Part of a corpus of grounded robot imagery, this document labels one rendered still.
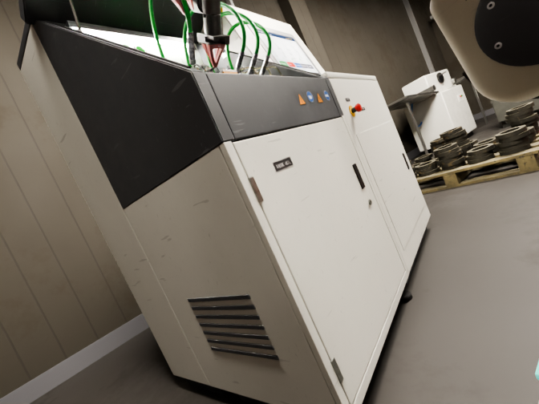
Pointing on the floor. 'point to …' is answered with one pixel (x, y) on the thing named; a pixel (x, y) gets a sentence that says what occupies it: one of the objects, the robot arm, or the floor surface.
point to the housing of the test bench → (107, 209)
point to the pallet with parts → (481, 152)
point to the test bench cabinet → (240, 286)
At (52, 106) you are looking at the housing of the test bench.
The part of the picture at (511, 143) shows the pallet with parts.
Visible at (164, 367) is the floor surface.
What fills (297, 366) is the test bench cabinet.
